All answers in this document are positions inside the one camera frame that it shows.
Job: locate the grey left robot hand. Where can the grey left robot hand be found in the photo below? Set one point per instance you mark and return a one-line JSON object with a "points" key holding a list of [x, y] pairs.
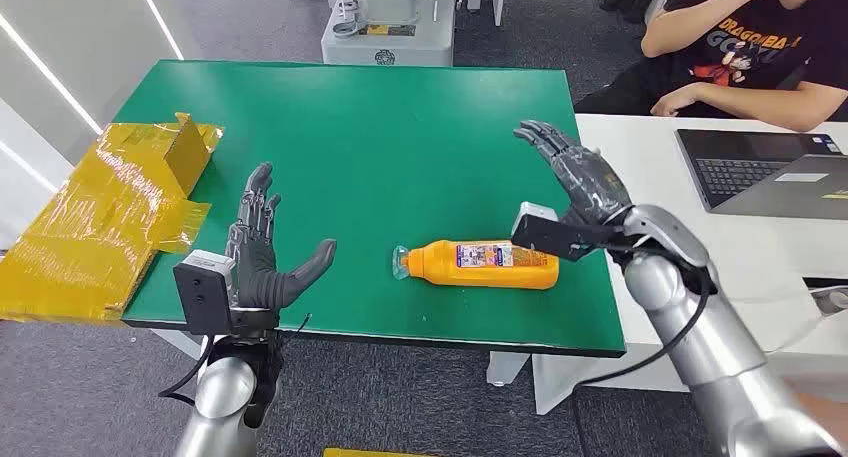
{"points": [[255, 282]]}

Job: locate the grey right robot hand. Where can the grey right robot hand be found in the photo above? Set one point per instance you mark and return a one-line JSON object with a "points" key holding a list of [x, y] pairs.
{"points": [[593, 186]]}

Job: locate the orange plastic bottle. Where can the orange plastic bottle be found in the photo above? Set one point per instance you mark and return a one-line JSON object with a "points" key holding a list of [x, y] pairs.
{"points": [[484, 272]]}

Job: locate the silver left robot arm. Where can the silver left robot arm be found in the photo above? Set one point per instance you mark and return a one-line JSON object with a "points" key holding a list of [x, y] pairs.
{"points": [[222, 394]]}

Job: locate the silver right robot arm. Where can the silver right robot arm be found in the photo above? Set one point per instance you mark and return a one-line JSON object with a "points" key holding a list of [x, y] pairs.
{"points": [[709, 348]]}

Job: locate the white table leg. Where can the white table leg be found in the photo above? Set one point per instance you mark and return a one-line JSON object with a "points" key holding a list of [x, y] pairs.
{"points": [[507, 369], [179, 342]]}

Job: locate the dark grey laptop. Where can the dark grey laptop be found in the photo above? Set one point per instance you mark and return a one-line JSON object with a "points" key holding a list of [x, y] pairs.
{"points": [[735, 169]]}

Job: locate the yellow taped cardboard box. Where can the yellow taped cardboard box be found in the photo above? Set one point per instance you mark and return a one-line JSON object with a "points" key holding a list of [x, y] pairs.
{"points": [[99, 222]]}

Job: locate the yellow flat item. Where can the yellow flat item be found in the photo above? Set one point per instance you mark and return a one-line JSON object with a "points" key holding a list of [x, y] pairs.
{"points": [[371, 453]]}

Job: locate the seated person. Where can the seated person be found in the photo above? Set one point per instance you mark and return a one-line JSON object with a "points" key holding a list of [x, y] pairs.
{"points": [[762, 50]]}

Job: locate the person's knee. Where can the person's knee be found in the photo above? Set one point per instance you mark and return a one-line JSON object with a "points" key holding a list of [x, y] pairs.
{"points": [[831, 411]]}

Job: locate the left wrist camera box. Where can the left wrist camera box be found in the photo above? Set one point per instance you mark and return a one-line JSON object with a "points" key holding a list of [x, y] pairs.
{"points": [[202, 295]]}

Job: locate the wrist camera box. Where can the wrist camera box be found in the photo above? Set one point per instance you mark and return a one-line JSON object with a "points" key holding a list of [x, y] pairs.
{"points": [[553, 236], [202, 295]]}

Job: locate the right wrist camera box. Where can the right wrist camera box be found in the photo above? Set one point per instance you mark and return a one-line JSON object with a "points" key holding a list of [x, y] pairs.
{"points": [[553, 236]]}

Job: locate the pale grey machine pedestal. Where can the pale grey machine pedestal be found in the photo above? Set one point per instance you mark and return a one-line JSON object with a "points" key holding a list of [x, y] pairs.
{"points": [[391, 23]]}

